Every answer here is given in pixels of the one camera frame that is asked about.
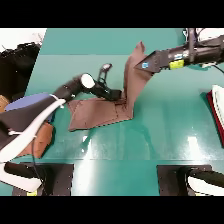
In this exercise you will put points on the heap of black clothes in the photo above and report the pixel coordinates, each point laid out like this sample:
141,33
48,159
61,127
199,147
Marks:
16,70

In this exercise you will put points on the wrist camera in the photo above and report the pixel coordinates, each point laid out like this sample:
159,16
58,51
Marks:
191,46
106,67

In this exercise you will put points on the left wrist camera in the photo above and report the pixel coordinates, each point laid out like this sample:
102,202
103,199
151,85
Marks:
106,67

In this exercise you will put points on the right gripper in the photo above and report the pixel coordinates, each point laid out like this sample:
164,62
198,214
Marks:
156,61

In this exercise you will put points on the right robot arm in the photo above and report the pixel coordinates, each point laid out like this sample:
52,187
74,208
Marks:
203,51

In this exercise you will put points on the blue garment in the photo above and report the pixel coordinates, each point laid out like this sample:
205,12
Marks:
25,100

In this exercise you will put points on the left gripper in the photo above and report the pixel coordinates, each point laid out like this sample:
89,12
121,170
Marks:
108,93

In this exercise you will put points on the white garment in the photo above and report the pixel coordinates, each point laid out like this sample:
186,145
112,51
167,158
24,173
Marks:
219,106

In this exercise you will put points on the orange-brown garment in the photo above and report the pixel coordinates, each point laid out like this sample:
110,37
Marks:
41,140

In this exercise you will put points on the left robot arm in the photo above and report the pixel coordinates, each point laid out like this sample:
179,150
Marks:
31,125

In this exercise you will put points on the brown shirt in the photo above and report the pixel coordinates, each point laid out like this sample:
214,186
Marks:
100,113

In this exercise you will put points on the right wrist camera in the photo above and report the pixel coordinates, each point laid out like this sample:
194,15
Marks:
191,46

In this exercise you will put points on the red garment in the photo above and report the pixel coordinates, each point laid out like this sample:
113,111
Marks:
216,125

